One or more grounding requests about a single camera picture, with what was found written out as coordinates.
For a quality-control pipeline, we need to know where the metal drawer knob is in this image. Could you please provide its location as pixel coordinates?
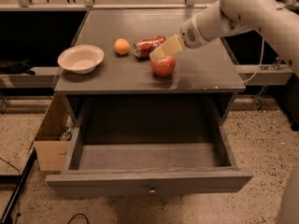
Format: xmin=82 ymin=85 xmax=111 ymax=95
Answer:
xmin=149 ymin=186 xmax=157 ymax=195

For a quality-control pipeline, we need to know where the black cable on floor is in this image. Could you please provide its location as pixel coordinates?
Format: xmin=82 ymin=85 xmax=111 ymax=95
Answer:
xmin=66 ymin=213 xmax=91 ymax=224

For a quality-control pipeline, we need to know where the cardboard box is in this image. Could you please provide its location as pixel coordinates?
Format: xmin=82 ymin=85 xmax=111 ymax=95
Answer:
xmin=33 ymin=96 xmax=70 ymax=172

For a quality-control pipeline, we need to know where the black floor rail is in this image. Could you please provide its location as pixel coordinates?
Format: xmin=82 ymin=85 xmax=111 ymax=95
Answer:
xmin=0 ymin=149 xmax=37 ymax=224

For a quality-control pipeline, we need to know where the red apple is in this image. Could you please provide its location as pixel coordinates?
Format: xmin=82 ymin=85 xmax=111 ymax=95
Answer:
xmin=151 ymin=55 xmax=176 ymax=77

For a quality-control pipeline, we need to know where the black bag on shelf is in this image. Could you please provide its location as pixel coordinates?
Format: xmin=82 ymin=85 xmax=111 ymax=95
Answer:
xmin=0 ymin=60 xmax=36 ymax=76

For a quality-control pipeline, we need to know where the white paper bowl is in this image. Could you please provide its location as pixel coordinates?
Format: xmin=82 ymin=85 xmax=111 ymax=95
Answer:
xmin=58 ymin=45 xmax=105 ymax=74

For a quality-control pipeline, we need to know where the white cable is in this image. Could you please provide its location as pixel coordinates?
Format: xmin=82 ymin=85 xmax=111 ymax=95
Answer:
xmin=241 ymin=37 xmax=265 ymax=86

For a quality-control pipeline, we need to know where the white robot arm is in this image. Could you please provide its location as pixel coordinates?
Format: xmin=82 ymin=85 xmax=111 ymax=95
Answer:
xmin=159 ymin=0 xmax=299 ymax=224

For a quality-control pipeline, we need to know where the open grey top drawer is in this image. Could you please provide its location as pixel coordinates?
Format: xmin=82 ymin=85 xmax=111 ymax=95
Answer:
xmin=46 ymin=126 xmax=252 ymax=197

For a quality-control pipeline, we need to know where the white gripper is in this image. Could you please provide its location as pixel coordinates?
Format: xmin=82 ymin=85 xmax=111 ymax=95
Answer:
xmin=149 ymin=15 xmax=207 ymax=61

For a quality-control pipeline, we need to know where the grey wooden cabinet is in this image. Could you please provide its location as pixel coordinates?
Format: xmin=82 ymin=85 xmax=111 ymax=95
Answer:
xmin=53 ymin=8 xmax=247 ymax=145

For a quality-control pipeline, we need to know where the red soda can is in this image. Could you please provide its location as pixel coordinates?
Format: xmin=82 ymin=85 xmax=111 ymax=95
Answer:
xmin=134 ymin=35 xmax=166 ymax=59

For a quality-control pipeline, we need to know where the small orange fruit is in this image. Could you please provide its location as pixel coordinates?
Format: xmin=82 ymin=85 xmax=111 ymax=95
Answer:
xmin=114 ymin=38 xmax=130 ymax=55

